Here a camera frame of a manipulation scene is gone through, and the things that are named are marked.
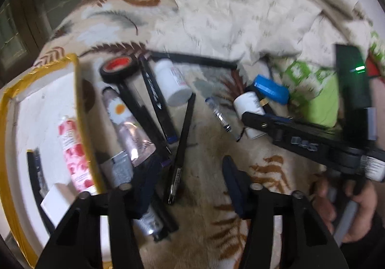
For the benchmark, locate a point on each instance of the thin black pen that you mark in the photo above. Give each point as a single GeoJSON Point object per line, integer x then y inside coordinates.
{"type": "Point", "coordinates": [182, 142]}

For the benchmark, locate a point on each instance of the white card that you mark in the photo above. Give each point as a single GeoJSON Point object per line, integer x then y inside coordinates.
{"type": "Point", "coordinates": [57, 206]}

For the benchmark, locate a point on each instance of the red cloth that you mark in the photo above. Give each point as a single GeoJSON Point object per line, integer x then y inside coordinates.
{"type": "Point", "coordinates": [373, 67]}

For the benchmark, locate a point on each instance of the large white pill bottle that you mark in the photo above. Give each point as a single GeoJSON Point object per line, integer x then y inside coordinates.
{"type": "Point", "coordinates": [173, 82]}

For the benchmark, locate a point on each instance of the small white bottle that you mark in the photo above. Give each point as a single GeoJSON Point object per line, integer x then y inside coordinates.
{"type": "Point", "coordinates": [248, 106]}

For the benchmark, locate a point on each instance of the blue battery pack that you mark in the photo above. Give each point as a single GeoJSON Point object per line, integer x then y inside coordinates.
{"type": "Point", "coordinates": [270, 88]}

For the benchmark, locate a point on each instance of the leaf-print bedsheet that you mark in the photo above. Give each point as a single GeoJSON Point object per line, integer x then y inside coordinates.
{"type": "Point", "coordinates": [204, 142]}

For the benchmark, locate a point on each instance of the wooden glass-pane door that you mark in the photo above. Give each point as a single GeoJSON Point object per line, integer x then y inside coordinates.
{"type": "Point", "coordinates": [36, 1]}

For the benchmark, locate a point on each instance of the black lipstick with gold band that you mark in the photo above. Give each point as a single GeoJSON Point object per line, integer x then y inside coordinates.
{"type": "Point", "coordinates": [268, 109]}

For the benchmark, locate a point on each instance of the white patterned blanket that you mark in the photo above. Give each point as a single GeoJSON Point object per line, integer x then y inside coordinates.
{"type": "Point", "coordinates": [240, 10]}

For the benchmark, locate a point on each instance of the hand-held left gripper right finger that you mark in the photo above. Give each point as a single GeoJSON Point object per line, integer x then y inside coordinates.
{"type": "Point", "coordinates": [236, 188]}

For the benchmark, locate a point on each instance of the person's right hand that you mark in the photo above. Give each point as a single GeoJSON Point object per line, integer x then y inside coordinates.
{"type": "Point", "coordinates": [368, 209]}

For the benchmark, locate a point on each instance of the rose-print hand cream tube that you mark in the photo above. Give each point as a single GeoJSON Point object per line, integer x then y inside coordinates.
{"type": "Point", "coordinates": [73, 148]}

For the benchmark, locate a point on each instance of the black flat bar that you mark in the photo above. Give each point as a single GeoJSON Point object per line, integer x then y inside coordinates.
{"type": "Point", "coordinates": [195, 60]}
{"type": "Point", "coordinates": [141, 118]}

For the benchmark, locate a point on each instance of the grey tube with black cap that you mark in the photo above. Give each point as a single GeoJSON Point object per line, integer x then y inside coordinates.
{"type": "Point", "coordinates": [118, 169]}

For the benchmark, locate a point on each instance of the black tape roll red core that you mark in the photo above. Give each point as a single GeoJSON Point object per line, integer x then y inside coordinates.
{"type": "Point", "coordinates": [118, 69]}

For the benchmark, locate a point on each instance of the mauve hand cream tube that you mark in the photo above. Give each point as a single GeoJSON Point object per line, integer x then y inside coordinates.
{"type": "Point", "coordinates": [126, 124]}

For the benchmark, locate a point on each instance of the black marker with blue end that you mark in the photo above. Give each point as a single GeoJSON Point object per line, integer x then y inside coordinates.
{"type": "Point", "coordinates": [156, 97]}

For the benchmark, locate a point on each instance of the green white printed cloth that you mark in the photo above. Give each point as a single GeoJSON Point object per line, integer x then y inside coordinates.
{"type": "Point", "coordinates": [318, 97]}

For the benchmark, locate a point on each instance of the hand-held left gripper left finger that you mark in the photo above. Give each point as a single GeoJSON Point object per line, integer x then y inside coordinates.
{"type": "Point", "coordinates": [144, 188]}

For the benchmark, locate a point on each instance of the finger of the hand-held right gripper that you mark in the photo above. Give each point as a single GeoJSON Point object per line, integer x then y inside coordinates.
{"type": "Point", "coordinates": [258, 123]}

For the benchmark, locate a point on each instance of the black mascara tube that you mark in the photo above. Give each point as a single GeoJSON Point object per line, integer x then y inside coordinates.
{"type": "Point", "coordinates": [168, 218]}

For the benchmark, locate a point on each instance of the white box with yellow tape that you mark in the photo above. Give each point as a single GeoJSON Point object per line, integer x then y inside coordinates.
{"type": "Point", "coordinates": [36, 112]}

